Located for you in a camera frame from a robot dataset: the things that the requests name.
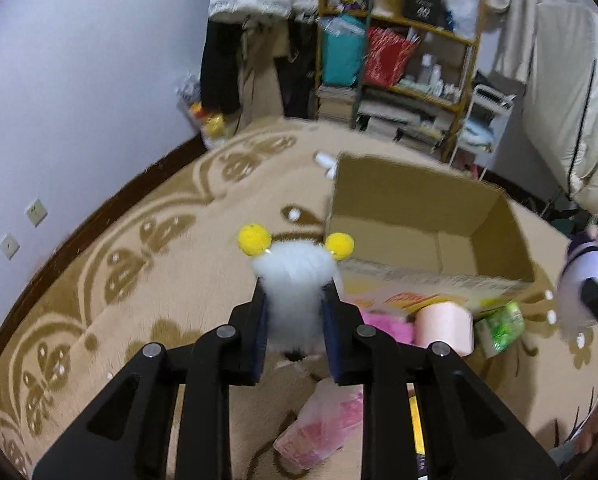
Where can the white fluffy plush yellow pompoms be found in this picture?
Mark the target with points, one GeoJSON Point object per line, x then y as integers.
{"type": "Point", "coordinates": [294, 280]}

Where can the teal bag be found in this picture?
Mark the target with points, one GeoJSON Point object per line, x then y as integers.
{"type": "Point", "coordinates": [341, 60]}

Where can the red patterned bag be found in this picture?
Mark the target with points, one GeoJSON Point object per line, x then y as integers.
{"type": "Point", "coordinates": [386, 57]}

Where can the pale floral curtain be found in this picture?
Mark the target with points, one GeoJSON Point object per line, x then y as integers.
{"type": "Point", "coordinates": [509, 20]}

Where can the white plastic package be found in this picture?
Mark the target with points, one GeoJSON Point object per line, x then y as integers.
{"type": "Point", "coordinates": [461, 15]}

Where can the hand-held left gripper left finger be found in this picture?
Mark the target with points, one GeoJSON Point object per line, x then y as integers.
{"type": "Point", "coordinates": [259, 342]}

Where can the light green cloth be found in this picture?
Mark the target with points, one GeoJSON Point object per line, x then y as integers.
{"type": "Point", "coordinates": [414, 83]}

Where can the white wall socket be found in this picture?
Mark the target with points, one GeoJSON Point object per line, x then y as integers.
{"type": "Point", "coordinates": [10, 245]}
{"type": "Point", "coordinates": [36, 211]}

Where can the light blue cloth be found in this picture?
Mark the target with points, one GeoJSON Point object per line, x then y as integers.
{"type": "Point", "coordinates": [476, 130]}

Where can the yellow wooden shelf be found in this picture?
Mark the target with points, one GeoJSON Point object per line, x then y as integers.
{"type": "Point", "coordinates": [429, 26]}

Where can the clear plastic bag yellow items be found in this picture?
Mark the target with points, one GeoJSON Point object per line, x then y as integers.
{"type": "Point", "coordinates": [206, 120]}

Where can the white trolley cart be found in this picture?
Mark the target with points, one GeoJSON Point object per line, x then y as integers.
{"type": "Point", "coordinates": [499, 97]}

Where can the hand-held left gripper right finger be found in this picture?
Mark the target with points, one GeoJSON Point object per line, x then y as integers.
{"type": "Point", "coordinates": [335, 345]}

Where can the black paper box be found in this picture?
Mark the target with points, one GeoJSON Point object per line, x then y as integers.
{"type": "Point", "coordinates": [424, 7]}

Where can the pile of books and papers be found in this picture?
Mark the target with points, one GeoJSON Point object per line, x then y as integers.
{"type": "Point", "coordinates": [404, 125]}

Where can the beige hanging coat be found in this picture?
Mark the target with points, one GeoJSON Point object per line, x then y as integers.
{"type": "Point", "coordinates": [259, 75]}

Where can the black hanging garment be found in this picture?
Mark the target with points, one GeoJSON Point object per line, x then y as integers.
{"type": "Point", "coordinates": [219, 65]}

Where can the dark hanging coat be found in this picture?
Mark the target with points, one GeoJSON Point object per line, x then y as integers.
{"type": "Point", "coordinates": [296, 65]}

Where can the pink plastic bag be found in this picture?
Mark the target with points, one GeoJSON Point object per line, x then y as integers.
{"type": "Point", "coordinates": [319, 430]}

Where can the purple white plush doll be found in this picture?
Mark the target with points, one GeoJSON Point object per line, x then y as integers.
{"type": "Point", "coordinates": [576, 285]}

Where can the pink plush bear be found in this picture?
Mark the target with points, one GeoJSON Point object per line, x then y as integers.
{"type": "Point", "coordinates": [386, 325]}

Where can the green plush packet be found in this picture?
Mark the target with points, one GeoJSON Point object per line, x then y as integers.
{"type": "Point", "coordinates": [501, 327]}

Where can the cardboard box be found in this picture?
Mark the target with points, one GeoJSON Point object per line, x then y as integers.
{"type": "Point", "coordinates": [404, 200]}

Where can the row of toiletry bottles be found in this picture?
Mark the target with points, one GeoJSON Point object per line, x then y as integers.
{"type": "Point", "coordinates": [434, 77]}

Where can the stack of books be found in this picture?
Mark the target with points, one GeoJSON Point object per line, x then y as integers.
{"type": "Point", "coordinates": [336, 105]}

